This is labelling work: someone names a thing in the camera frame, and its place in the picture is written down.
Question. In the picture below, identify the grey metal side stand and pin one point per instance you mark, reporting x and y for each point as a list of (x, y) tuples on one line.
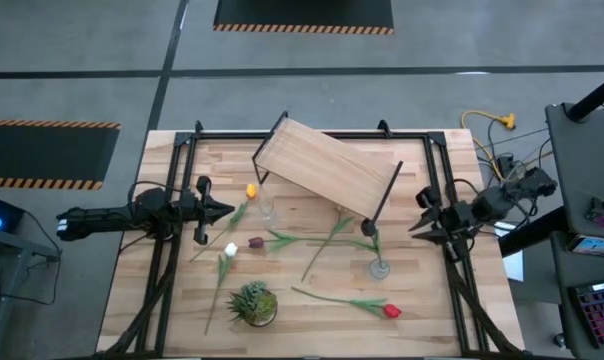
[(12, 245)]

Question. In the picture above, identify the rainbow backlit keyboard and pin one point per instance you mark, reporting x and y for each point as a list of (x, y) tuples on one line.
[(602, 315)]

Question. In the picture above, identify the black hazard-striped floor mat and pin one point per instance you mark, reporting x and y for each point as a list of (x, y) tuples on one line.
[(42, 155), (302, 12)]

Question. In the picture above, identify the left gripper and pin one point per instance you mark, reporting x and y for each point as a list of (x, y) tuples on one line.
[(197, 210)]

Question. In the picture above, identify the wooden shelf with black frame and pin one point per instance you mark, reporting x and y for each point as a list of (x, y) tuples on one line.
[(327, 165)]

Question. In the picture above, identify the dark purple artificial tulip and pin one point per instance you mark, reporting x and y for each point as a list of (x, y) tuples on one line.
[(255, 242)]

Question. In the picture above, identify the grey equipment cart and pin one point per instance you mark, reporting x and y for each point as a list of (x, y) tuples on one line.
[(587, 165)]

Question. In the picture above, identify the white artificial tulip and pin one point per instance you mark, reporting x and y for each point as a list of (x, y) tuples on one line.
[(230, 249)]

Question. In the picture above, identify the small purple object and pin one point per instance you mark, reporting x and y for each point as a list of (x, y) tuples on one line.
[(603, 220)]

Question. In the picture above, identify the yellow artificial tulip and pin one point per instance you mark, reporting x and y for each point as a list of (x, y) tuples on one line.
[(251, 190)]

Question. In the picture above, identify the red artificial tulip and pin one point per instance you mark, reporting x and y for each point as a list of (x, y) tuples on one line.
[(392, 311)]

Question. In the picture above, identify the black caster wheel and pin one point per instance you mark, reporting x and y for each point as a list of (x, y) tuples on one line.
[(560, 341)]

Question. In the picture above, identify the succulent plant in black bowl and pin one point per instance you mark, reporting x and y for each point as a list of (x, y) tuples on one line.
[(252, 305)]

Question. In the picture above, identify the black power strip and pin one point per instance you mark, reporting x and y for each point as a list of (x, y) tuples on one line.
[(506, 165)]

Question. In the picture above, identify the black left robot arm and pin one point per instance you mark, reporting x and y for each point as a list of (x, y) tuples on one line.
[(107, 217)]

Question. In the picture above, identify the ribbed clear glass vase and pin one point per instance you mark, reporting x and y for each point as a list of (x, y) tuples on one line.
[(379, 269)]

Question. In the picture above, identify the pink artificial tulip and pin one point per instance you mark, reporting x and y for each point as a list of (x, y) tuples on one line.
[(342, 225)]

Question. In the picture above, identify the smooth clear glass vase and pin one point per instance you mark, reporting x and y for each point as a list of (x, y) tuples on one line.
[(268, 210)]

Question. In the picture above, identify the smartphone with lit screen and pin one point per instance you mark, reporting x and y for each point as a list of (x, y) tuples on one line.
[(594, 245)]

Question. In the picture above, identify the white paper sheet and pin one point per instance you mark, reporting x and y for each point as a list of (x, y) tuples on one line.
[(514, 265)]

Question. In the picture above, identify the black metal table frame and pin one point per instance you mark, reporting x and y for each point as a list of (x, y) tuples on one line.
[(222, 135)]

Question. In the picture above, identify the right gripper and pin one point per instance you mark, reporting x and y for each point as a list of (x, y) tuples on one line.
[(454, 220)]

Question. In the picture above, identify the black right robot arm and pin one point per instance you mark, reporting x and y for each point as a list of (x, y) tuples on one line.
[(497, 202)]

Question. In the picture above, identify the black metal pole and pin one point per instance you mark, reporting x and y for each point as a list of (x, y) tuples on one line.
[(597, 97)]

